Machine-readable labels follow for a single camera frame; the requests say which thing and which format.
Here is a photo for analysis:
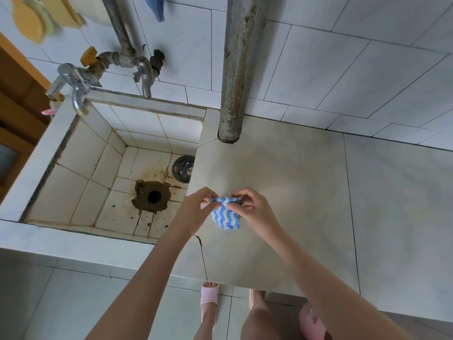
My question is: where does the person's left forearm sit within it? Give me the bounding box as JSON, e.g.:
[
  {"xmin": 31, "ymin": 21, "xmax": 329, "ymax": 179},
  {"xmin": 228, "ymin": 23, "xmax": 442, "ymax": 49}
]
[{"xmin": 84, "ymin": 225, "xmax": 200, "ymax": 340}]

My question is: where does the white tiled sink basin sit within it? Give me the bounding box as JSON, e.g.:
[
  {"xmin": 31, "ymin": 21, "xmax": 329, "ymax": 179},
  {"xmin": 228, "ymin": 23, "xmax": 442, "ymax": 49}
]
[{"xmin": 0, "ymin": 89, "xmax": 208, "ymax": 246}]

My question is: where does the chrome faucet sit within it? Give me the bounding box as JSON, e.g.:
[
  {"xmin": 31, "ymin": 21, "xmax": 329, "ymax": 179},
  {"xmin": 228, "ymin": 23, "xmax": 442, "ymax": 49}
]
[{"xmin": 45, "ymin": 63, "xmax": 104, "ymax": 117}]

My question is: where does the person's left pink slipper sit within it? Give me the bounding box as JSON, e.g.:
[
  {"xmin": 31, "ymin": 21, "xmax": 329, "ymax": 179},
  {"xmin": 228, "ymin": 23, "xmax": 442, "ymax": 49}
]
[{"xmin": 200, "ymin": 282, "xmax": 220, "ymax": 329}]

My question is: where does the person's left leg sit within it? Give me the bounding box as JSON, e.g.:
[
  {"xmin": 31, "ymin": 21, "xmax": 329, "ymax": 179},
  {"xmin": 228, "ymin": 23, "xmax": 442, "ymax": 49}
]
[{"xmin": 192, "ymin": 282, "xmax": 220, "ymax": 340}]

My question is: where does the grey water supply pipe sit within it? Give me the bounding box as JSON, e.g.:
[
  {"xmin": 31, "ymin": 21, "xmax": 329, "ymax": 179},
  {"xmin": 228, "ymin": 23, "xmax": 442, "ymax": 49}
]
[{"xmin": 86, "ymin": 0, "xmax": 141, "ymax": 80}]

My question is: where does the rusty grey metal pipe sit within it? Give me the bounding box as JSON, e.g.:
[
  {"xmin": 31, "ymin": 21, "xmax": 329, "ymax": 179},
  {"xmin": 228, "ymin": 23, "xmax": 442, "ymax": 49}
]
[{"xmin": 217, "ymin": 0, "xmax": 270, "ymax": 144}]

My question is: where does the blue white wavy cloth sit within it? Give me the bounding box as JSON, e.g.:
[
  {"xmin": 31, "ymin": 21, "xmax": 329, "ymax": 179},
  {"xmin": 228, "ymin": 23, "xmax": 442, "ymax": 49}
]
[{"xmin": 210, "ymin": 196, "xmax": 243, "ymax": 232}]

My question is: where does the pink trash bin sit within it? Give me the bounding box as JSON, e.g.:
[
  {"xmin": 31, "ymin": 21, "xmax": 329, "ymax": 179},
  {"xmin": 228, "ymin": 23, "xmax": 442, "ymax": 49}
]
[{"xmin": 298, "ymin": 302, "xmax": 334, "ymax": 340}]

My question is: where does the person's right leg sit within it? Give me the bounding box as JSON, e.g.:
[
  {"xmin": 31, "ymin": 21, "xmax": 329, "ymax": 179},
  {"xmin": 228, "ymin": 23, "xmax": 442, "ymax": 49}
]
[{"xmin": 240, "ymin": 289, "xmax": 283, "ymax": 340}]

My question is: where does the blue hanging cloth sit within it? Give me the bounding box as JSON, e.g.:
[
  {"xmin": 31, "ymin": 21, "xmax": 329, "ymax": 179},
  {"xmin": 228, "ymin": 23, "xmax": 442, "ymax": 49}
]
[{"xmin": 143, "ymin": 0, "xmax": 176, "ymax": 23}]

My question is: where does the person's left hand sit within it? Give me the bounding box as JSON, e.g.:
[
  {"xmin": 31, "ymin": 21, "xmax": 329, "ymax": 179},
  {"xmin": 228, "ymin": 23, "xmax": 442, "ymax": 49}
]
[{"xmin": 173, "ymin": 187, "xmax": 222, "ymax": 238}]

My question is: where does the black round drain stopper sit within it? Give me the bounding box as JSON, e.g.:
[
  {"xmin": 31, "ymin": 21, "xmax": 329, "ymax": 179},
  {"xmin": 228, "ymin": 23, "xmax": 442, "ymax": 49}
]
[{"xmin": 171, "ymin": 154, "xmax": 196, "ymax": 184}]

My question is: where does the yellow hanging brush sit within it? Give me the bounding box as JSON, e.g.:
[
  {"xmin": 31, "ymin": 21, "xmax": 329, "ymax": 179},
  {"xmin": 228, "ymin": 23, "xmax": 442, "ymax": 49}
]
[{"xmin": 7, "ymin": 0, "xmax": 54, "ymax": 45}]

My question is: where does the person's right hand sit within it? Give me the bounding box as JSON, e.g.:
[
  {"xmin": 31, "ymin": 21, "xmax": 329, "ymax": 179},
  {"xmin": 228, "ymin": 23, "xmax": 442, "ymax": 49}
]
[{"xmin": 227, "ymin": 188, "xmax": 281, "ymax": 242}]

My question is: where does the black tap knob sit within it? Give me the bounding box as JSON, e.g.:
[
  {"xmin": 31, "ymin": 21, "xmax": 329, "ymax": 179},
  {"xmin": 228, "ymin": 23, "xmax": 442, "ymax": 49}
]
[{"xmin": 149, "ymin": 49, "xmax": 166, "ymax": 77}]

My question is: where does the person's right forearm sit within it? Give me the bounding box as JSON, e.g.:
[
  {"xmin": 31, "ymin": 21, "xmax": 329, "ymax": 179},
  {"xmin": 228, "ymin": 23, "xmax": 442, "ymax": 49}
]
[{"xmin": 261, "ymin": 225, "xmax": 407, "ymax": 340}]

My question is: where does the yellow valve handle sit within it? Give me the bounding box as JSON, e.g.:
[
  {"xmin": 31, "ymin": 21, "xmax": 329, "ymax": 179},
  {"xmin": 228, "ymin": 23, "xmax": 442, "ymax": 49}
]
[{"xmin": 79, "ymin": 46, "xmax": 98, "ymax": 68}]

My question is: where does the person's leg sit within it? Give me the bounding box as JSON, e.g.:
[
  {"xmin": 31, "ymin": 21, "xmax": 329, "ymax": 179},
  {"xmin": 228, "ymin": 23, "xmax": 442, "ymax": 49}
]
[
  {"xmin": 240, "ymin": 289, "xmax": 283, "ymax": 340},
  {"xmin": 192, "ymin": 282, "xmax": 220, "ymax": 340}
]

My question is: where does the white hanging item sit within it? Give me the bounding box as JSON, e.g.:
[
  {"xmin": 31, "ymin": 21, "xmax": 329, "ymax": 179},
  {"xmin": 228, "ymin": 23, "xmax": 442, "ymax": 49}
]
[{"xmin": 67, "ymin": 0, "xmax": 114, "ymax": 27}]

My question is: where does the brown wooden door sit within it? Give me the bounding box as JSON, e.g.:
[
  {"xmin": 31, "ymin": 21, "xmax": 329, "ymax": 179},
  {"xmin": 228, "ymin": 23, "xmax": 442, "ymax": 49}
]
[{"xmin": 0, "ymin": 31, "xmax": 67, "ymax": 206}]

